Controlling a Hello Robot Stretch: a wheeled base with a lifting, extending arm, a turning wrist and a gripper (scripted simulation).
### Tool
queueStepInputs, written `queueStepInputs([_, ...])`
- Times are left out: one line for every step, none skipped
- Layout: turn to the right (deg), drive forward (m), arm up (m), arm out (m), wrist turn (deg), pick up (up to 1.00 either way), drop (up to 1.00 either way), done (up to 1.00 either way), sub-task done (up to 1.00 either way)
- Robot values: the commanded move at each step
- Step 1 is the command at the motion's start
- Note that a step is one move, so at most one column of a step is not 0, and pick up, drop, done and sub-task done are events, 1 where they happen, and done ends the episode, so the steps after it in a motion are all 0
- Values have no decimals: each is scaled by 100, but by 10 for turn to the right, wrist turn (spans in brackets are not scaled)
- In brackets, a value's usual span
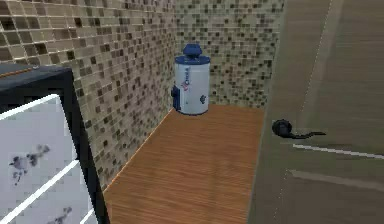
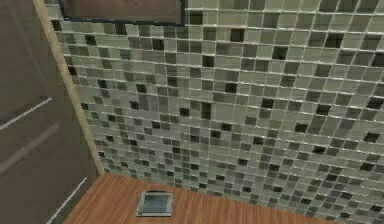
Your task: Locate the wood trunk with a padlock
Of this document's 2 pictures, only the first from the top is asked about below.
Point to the white and blue water heater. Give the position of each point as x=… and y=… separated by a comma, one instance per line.
x=192, y=86

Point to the brown room door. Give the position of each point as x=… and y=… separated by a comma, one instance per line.
x=326, y=83

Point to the black and white drawer cabinet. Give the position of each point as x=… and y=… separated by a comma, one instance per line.
x=36, y=150

